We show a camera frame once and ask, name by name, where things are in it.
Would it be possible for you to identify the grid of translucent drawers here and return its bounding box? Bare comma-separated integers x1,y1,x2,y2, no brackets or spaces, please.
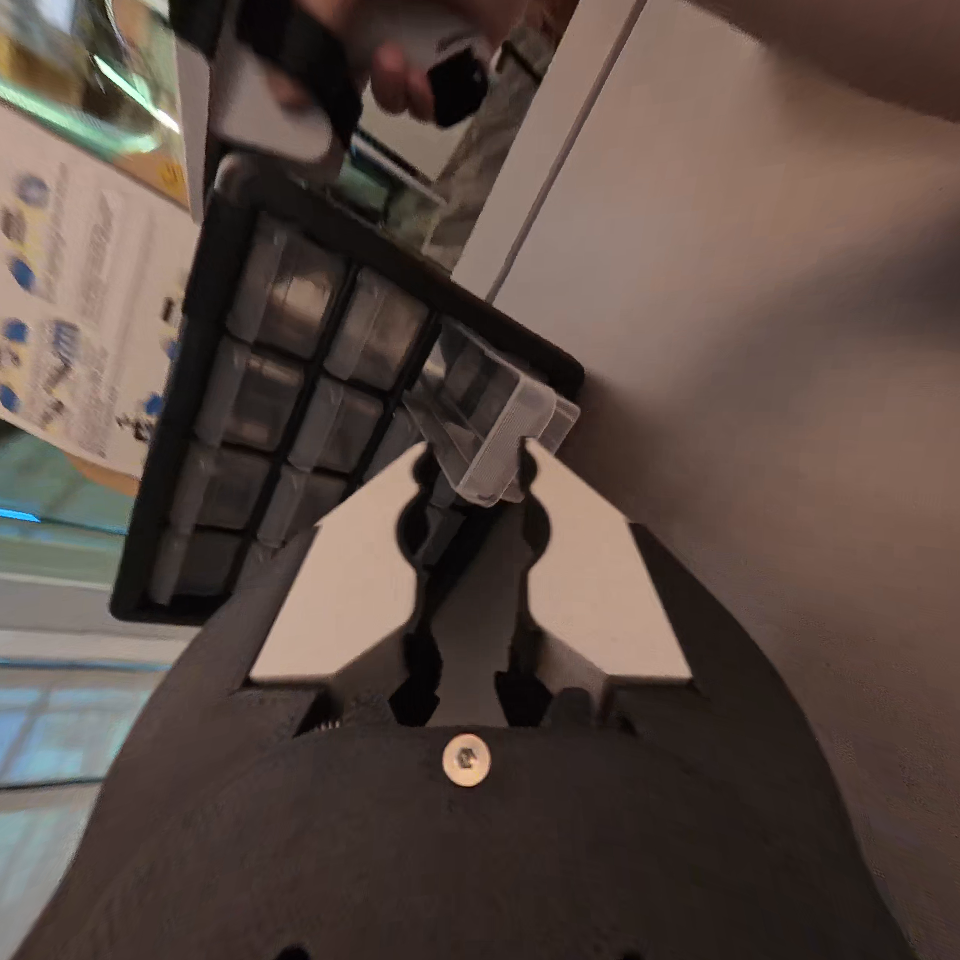
148,212,445,610

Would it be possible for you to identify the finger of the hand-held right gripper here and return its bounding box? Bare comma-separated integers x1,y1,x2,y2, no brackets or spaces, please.
212,15,363,166

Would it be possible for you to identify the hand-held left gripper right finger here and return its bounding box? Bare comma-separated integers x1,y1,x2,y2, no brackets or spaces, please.
495,437,695,727

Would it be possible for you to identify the clear plastic drawer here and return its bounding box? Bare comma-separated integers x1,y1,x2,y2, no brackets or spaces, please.
407,317,584,513

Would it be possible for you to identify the person's right hand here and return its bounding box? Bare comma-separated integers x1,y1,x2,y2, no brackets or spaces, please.
300,0,580,121

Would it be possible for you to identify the wooden board with instruction poster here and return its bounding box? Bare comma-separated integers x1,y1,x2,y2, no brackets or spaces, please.
0,97,199,483

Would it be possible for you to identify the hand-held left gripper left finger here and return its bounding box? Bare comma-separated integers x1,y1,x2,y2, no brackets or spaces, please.
247,441,445,727

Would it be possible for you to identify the black drawer cabinet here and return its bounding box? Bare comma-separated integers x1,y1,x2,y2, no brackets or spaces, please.
108,152,588,629

